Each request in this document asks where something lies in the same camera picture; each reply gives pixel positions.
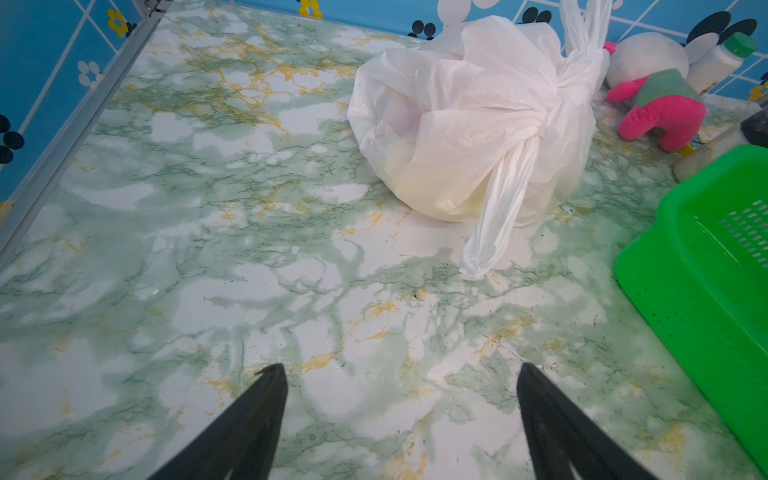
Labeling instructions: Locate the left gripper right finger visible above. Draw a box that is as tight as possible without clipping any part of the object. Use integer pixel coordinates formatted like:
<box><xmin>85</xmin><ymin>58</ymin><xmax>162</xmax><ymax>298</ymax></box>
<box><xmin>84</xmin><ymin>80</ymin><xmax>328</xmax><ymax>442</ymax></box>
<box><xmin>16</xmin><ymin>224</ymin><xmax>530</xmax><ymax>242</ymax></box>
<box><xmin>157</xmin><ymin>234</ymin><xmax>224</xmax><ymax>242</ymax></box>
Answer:
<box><xmin>517</xmin><ymin>362</ymin><xmax>654</xmax><ymax>479</ymax></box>

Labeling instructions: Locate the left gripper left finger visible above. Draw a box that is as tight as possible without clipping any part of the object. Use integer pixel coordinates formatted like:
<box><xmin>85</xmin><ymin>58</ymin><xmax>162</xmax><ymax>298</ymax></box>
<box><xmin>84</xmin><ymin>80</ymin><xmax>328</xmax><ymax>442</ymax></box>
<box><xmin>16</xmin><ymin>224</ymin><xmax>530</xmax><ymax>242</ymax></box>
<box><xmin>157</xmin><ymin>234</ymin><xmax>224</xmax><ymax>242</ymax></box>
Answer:
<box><xmin>151</xmin><ymin>364</ymin><xmax>288</xmax><ymax>479</ymax></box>

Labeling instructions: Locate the white plastic bag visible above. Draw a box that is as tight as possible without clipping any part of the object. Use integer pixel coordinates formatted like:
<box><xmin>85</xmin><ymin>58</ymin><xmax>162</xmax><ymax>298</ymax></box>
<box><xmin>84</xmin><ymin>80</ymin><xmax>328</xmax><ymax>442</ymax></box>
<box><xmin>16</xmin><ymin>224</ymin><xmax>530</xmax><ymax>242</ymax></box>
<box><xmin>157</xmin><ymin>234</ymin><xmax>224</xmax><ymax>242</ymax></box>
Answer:
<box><xmin>348</xmin><ymin>1</ymin><xmax>612</xmax><ymax>278</ymax></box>

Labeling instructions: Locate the green plastic basket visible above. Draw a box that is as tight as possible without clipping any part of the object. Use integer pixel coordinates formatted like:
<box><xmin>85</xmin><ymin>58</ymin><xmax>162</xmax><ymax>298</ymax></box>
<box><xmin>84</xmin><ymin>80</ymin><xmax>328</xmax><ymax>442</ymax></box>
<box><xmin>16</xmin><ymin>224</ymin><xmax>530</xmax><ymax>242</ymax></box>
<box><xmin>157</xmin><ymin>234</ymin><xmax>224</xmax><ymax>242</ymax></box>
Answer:
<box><xmin>615</xmin><ymin>145</ymin><xmax>767</xmax><ymax>470</ymax></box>

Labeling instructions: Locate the jar with black lid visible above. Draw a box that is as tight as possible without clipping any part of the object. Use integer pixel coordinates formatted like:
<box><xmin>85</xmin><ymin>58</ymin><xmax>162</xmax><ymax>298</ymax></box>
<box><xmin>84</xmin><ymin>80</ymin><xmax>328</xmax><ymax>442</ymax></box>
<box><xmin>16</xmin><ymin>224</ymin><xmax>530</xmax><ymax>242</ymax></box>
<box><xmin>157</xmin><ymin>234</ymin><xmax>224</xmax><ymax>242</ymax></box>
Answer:
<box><xmin>672</xmin><ymin>106</ymin><xmax>767</xmax><ymax>183</ymax></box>

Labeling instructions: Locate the pink white plush toy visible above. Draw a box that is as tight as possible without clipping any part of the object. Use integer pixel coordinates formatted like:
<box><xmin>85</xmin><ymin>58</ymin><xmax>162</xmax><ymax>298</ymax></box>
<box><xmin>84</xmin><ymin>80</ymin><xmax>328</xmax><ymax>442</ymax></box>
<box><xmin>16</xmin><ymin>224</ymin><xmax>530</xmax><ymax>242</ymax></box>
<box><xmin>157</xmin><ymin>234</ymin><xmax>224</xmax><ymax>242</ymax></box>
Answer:
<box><xmin>606</xmin><ymin>32</ymin><xmax>707</xmax><ymax>152</ymax></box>

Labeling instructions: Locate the white bottle green cap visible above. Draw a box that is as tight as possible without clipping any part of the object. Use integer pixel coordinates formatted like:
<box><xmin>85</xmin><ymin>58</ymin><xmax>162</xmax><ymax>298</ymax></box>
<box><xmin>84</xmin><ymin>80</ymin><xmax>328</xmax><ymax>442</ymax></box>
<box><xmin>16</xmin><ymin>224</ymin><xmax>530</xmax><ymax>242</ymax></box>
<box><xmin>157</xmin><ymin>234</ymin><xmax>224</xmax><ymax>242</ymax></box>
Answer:
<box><xmin>686</xmin><ymin>32</ymin><xmax>759</xmax><ymax>95</ymax></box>

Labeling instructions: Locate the left aluminium frame post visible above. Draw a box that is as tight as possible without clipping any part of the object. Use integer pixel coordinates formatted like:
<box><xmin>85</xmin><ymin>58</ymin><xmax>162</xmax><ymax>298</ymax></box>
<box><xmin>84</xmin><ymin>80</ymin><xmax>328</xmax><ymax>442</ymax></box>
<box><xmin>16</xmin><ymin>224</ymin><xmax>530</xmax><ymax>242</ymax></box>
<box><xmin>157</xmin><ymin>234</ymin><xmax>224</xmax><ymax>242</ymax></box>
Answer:
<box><xmin>1</xmin><ymin>0</ymin><xmax>171</xmax><ymax>263</ymax></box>

